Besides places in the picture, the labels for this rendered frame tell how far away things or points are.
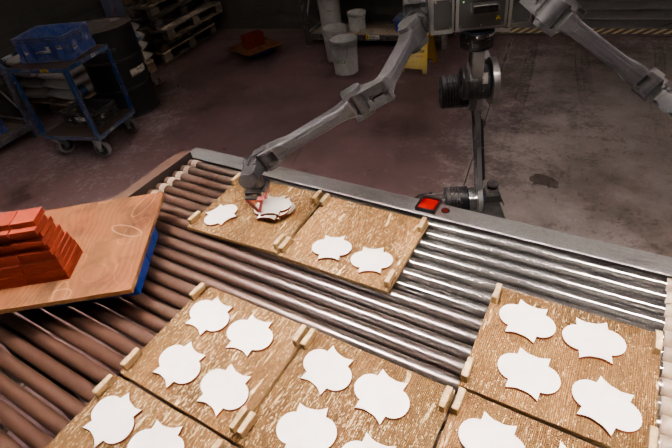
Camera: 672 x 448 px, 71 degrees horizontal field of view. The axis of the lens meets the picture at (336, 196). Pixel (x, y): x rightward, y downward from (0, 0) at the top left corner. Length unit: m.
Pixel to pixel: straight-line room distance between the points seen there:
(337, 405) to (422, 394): 0.21
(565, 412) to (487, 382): 0.17
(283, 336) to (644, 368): 0.91
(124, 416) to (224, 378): 0.25
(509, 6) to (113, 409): 1.84
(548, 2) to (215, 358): 1.36
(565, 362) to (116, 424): 1.12
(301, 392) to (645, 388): 0.81
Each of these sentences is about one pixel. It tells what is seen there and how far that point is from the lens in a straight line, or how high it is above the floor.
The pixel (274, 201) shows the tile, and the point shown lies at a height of 0.98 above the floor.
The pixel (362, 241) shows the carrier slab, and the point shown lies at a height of 0.94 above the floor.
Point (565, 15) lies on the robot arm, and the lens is 1.58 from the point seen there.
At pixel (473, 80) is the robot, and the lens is 2.09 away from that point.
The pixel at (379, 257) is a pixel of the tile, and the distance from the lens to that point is 1.54.
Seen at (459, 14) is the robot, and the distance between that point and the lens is 1.98.
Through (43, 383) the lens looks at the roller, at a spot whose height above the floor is 0.92.
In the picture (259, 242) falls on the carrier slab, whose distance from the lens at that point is 1.69.
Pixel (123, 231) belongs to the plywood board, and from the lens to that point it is 1.80.
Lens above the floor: 2.02
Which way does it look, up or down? 37 degrees down
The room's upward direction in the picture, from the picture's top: 8 degrees counter-clockwise
